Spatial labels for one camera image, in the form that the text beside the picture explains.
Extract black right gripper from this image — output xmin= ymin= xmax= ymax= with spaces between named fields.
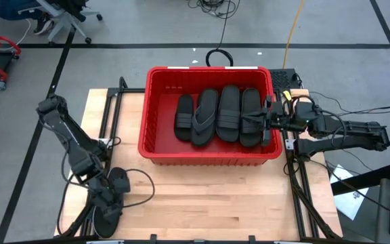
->
xmin=242 ymin=95 xmax=297 ymax=147

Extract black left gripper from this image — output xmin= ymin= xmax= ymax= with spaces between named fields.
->
xmin=87 ymin=172 xmax=125 ymax=223

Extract black flip-flop sandal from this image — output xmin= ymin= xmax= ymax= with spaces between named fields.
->
xmin=190 ymin=88 xmax=219 ymax=148
xmin=92 ymin=167 xmax=131 ymax=239

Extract small black slide sandal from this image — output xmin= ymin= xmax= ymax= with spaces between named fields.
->
xmin=173 ymin=94 xmax=195 ymax=142

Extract red plastic bin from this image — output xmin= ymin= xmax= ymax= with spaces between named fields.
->
xmin=137 ymin=66 xmax=283 ymax=167

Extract black perforated box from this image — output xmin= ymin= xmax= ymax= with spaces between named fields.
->
xmin=268 ymin=68 xmax=301 ymax=89

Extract white paper sheet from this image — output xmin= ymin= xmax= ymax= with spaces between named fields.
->
xmin=330 ymin=164 xmax=369 ymax=221

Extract white office chair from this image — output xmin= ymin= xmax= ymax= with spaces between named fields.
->
xmin=17 ymin=0 xmax=104 ymax=44

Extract person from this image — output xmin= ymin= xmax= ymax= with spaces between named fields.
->
xmin=0 ymin=0 xmax=56 ymax=36

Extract black cable beside table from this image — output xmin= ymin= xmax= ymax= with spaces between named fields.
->
xmin=56 ymin=152 xmax=96 ymax=237

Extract looped black floor cable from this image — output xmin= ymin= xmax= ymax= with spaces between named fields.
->
xmin=205 ymin=0 xmax=236 ymax=68

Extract black right table frame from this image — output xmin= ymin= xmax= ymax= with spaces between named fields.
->
xmin=276 ymin=87 xmax=343 ymax=240

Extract black table frame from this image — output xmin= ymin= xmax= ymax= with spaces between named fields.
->
xmin=59 ymin=76 xmax=147 ymax=238
xmin=276 ymin=87 xmax=343 ymax=240

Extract yellow cable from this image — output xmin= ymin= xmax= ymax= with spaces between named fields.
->
xmin=282 ymin=0 xmax=305 ymax=70

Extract black left table frame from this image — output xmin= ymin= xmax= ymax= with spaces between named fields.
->
xmin=59 ymin=76 xmax=147 ymax=238

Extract black cables on floor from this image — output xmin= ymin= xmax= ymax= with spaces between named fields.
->
xmin=309 ymin=90 xmax=390 ymax=118

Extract tangled black cables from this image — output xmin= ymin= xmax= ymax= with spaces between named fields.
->
xmin=186 ymin=0 xmax=242 ymax=20

